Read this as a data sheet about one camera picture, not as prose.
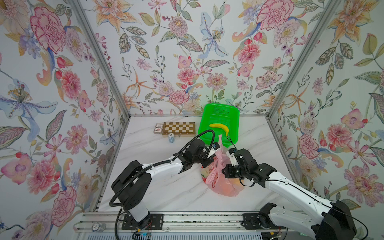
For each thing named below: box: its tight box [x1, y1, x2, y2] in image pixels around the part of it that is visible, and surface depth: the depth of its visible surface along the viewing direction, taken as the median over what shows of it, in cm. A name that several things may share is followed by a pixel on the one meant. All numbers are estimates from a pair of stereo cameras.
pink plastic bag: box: [201, 134, 245, 197], surface depth 83 cm
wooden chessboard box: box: [162, 121, 196, 138], surface depth 112 cm
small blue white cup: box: [168, 133, 175, 144], surface depth 103 cm
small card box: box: [153, 123, 164, 135], surface depth 112 cm
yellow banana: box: [209, 123, 229, 137], surface depth 113 cm
